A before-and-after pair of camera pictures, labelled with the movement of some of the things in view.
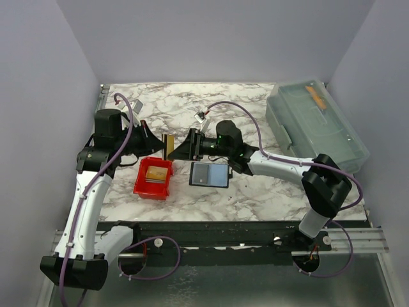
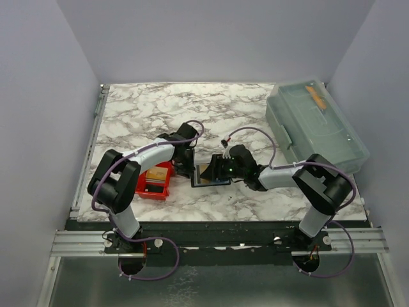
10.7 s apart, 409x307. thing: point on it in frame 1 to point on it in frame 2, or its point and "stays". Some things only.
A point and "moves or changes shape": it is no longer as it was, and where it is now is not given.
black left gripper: (151, 143) to (185, 171)
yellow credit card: (170, 148) moves or changes shape
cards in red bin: (156, 174) stays
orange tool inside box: (319, 100) stays
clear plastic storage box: (307, 119) stays
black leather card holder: (209, 174) stays
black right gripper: (190, 148) to (215, 168)
